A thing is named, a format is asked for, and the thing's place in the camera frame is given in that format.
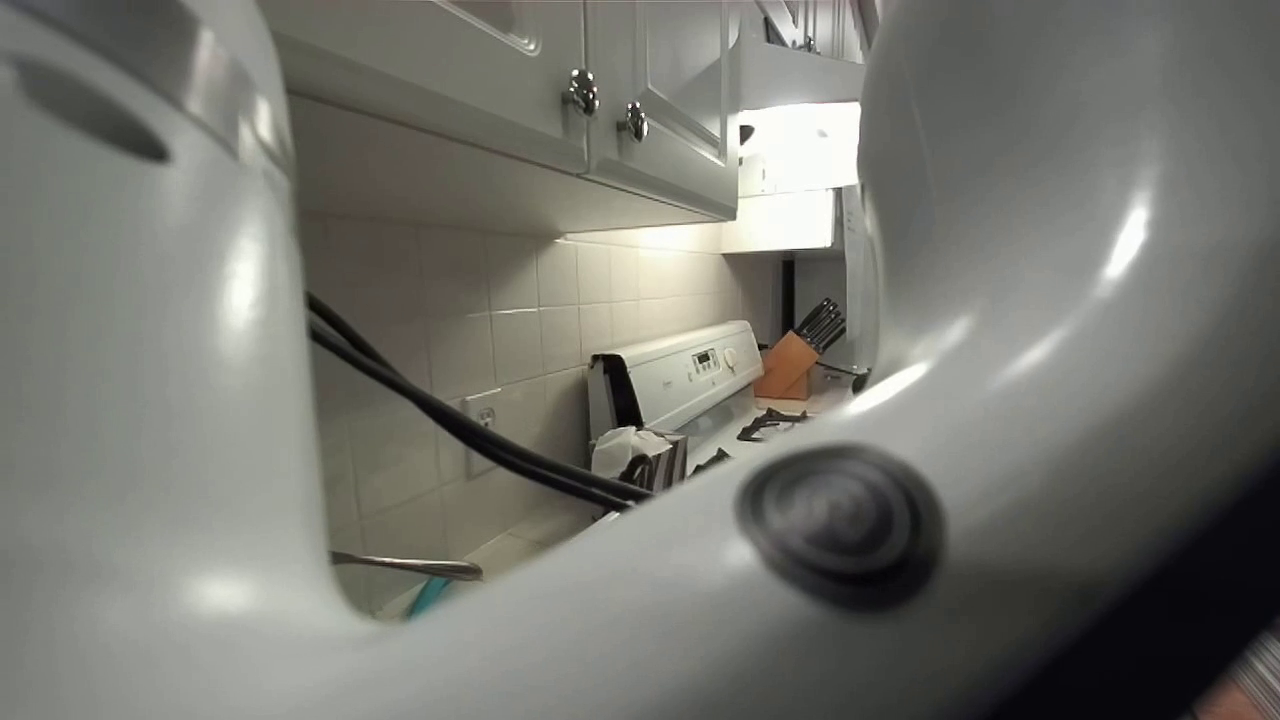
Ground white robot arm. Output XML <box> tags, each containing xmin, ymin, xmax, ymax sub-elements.
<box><xmin>0</xmin><ymin>0</ymin><xmax>1280</xmax><ymax>720</ymax></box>

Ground white gas stove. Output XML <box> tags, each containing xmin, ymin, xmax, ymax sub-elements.
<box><xmin>589</xmin><ymin>322</ymin><xmax>850</xmax><ymax>484</ymax></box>

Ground striped oven mitt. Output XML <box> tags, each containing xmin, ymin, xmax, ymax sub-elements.
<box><xmin>593</xmin><ymin>424</ymin><xmax>686</xmax><ymax>492</ymax></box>

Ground wooden knife block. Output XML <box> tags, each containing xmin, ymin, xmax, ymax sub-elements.
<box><xmin>756</xmin><ymin>297</ymin><xmax>848</xmax><ymax>402</ymax></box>

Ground white upper cabinets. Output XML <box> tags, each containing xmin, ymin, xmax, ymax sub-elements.
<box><xmin>257</xmin><ymin>0</ymin><xmax>740</xmax><ymax>242</ymax></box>

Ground white range hood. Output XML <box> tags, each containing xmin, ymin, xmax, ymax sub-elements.
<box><xmin>712</xmin><ymin>38</ymin><xmax>864</xmax><ymax>255</ymax></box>

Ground white wall outlet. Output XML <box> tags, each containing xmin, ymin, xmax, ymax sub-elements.
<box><xmin>459</xmin><ymin>390</ymin><xmax>503</xmax><ymax>479</ymax></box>

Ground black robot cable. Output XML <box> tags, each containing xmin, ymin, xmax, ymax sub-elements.
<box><xmin>299</xmin><ymin>293</ymin><xmax>656</xmax><ymax>517</ymax></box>

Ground teal handled utensil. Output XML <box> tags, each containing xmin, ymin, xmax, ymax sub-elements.
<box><xmin>400</xmin><ymin>578</ymin><xmax>450</xmax><ymax>619</ymax></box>

